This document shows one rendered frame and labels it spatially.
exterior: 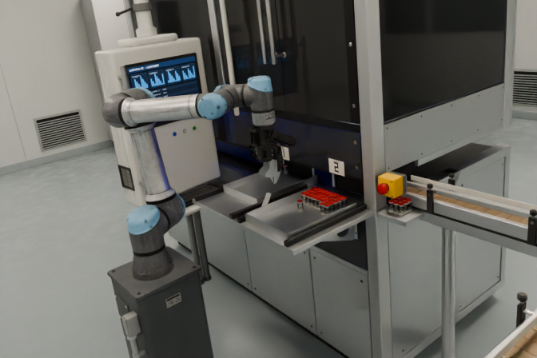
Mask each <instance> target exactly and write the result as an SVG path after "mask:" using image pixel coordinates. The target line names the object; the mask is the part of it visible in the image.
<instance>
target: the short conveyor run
mask: <svg viewBox="0 0 537 358"><path fill-rule="evenodd" d="M448 176H449V177H450V178H449V179H448V184H446V183H443V182H439V181H433V180H430V179H427V178H422V177H417V176H413V175H411V180H412V181H413V182H410V181H407V191H406V193H405V194H402V195H400V196H401V197H406V198H407V199H412V208H413V209H416V210H419V211H422V212H424V217H423V218H421V219H420V220H422V221H426V222H429V223H432V224H434V225H438V226H441V227H444V228H446V229H450V230H453V231H456V232H459V233H463V234H466V235H468V236H471V237H475V238H478V239H480V240H483V241H487V242H490V243H492V244H496V245H500V246H503V247H505V248H508V249H512V250H515V251H517V252H520V253H524V254H527V255H529V256H533V257H537V205H531V204H528V203H524V202H521V201H515V200H512V199H508V198H504V197H498V196H495V195H491V194H488V193H482V192H479V191H475V190H472V189H466V188H462V187H459V186H455V180H454V179H453V177H454V176H455V174H454V173H449V174H448ZM420 182H421V183H420ZM423 183H424V184H423ZM426 184H427V185H426ZM436 186H437V187H436ZM457 192H458V193H457ZM464 193H465V194H464ZM467 194H468V195H467ZM470 195H471V196H470ZM473 196H474V197H473ZM486 199H487V200H486ZM495 201H496V202H495ZM498 202H499V203H498ZM501 203H502V204H501ZM511 205H512V206H511ZM517 207H518V208H517ZM526 209H527V210H526ZM529 210H530V211H529Z"/></svg>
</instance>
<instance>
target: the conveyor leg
mask: <svg viewBox="0 0 537 358"><path fill-rule="evenodd" d="M431 224H432V223H431ZM432 225H434V224H432ZM436 226H438V225H436ZM439 227H441V226H439ZM455 234H456V231H453V230H450V229H446V228H444V227H441V272H442V358H455Z"/></svg>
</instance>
